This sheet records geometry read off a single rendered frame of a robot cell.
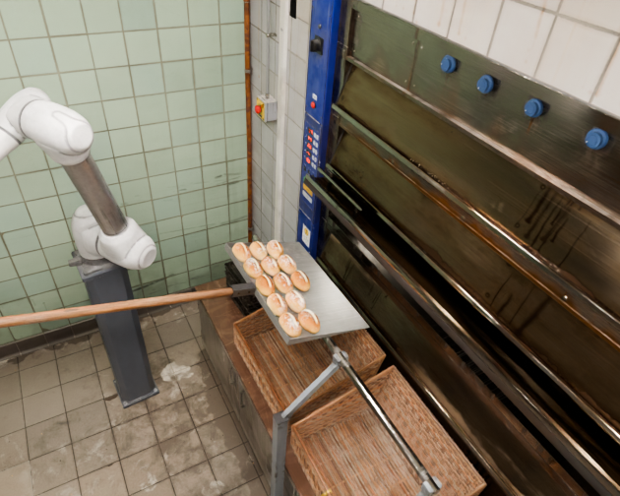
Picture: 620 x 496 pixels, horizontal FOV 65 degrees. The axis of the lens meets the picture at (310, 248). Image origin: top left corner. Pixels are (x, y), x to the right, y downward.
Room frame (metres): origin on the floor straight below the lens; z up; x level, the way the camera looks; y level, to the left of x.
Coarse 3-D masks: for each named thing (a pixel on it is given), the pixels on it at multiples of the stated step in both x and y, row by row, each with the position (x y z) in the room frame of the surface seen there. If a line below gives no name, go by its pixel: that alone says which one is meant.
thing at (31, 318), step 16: (224, 288) 1.19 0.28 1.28; (96, 304) 0.98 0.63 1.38; (112, 304) 0.99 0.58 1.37; (128, 304) 1.01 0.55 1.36; (144, 304) 1.03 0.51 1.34; (160, 304) 1.06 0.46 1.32; (0, 320) 0.84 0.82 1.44; (16, 320) 0.85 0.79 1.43; (32, 320) 0.87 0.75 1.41; (48, 320) 0.89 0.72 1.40
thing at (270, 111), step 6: (258, 96) 2.32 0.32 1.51; (264, 96) 2.32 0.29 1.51; (270, 96) 2.33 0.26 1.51; (258, 102) 2.31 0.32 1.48; (264, 102) 2.26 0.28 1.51; (270, 102) 2.26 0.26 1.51; (276, 102) 2.28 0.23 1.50; (264, 108) 2.25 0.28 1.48; (270, 108) 2.26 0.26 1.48; (276, 108) 2.28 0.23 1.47; (258, 114) 2.31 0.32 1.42; (264, 114) 2.25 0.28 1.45; (270, 114) 2.26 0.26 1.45; (276, 114) 2.28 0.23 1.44; (264, 120) 2.25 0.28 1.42; (270, 120) 2.26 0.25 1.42
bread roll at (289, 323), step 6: (282, 318) 1.10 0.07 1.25; (288, 318) 1.10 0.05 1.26; (294, 318) 1.10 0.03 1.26; (282, 324) 1.08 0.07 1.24; (288, 324) 1.08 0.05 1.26; (294, 324) 1.08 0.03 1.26; (288, 330) 1.06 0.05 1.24; (294, 330) 1.06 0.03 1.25; (300, 330) 1.07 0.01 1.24; (294, 336) 1.05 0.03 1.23
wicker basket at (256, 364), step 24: (264, 312) 1.59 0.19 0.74; (240, 336) 1.44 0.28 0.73; (264, 336) 1.57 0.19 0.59; (336, 336) 1.52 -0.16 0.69; (360, 336) 1.43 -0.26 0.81; (264, 360) 1.42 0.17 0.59; (288, 360) 1.43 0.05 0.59; (312, 360) 1.45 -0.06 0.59; (360, 360) 1.37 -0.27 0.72; (264, 384) 1.23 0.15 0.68; (288, 384) 1.30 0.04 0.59; (336, 384) 1.18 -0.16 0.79; (312, 408) 1.12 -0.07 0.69; (288, 432) 1.06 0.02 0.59
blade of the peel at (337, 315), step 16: (304, 256) 1.56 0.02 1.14; (240, 272) 1.34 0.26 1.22; (304, 272) 1.45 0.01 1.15; (320, 272) 1.48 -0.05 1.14; (256, 288) 1.24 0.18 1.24; (320, 288) 1.37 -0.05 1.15; (336, 288) 1.39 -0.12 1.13; (320, 304) 1.27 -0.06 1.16; (336, 304) 1.29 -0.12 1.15; (272, 320) 1.12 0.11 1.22; (320, 320) 1.18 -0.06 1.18; (336, 320) 1.20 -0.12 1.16; (352, 320) 1.22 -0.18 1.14; (288, 336) 1.06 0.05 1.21; (304, 336) 1.08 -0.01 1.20; (320, 336) 1.09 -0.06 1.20
